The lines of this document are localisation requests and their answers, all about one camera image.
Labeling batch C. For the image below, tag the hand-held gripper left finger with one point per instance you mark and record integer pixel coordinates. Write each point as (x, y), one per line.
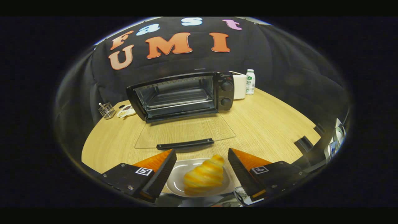
(161, 175)

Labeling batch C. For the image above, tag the black toaster oven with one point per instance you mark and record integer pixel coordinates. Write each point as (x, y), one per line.
(225, 93)

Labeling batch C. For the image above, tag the white bottle green label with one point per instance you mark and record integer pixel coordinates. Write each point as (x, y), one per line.
(250, 82)

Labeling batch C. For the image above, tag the white square container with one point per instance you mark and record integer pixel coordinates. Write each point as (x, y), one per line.
(239, 87)

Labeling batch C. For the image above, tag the white oval plate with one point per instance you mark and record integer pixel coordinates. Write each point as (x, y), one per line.
(177, 180)

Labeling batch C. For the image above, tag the golden croissant bread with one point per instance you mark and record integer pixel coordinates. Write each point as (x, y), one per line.
(203, 177)

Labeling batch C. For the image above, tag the black chair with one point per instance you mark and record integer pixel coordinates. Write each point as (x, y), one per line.
(319, 129)
(304, 144)

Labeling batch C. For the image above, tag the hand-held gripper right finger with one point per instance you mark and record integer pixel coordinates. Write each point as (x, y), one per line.
(241, 174)

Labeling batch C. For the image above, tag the small white snack dish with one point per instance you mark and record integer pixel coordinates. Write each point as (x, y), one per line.
(126, 111)

